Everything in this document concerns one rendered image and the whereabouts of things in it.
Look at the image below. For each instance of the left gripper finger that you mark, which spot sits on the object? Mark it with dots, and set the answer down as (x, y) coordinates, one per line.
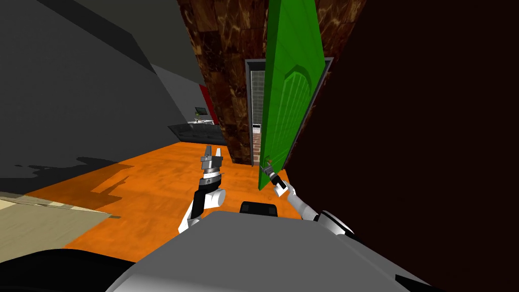
(219, 153)
(208, 152)

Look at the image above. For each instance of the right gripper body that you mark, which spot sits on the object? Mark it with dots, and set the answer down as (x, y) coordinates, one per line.
(268, 169)

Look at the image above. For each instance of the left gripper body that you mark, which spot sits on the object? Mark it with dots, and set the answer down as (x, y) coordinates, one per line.
(211, 165)

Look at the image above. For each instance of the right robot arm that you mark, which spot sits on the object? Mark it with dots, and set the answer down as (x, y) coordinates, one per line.
(302, 207)

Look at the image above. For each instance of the dark grey sofa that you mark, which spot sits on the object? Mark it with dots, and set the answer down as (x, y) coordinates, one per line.
(198, 134)

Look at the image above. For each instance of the white table with monitor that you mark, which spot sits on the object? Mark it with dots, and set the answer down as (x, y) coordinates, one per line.
(200, 117)

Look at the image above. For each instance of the green door leaf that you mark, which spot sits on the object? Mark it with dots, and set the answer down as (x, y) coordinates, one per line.
(290, 93)

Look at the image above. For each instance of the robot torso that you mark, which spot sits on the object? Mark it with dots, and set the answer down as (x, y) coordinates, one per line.
(259, 251)

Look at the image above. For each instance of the beige rug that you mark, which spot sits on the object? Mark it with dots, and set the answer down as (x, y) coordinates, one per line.
(36, 227)

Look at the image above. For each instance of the red wall picture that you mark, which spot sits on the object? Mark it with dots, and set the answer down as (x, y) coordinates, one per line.
(209, 101)

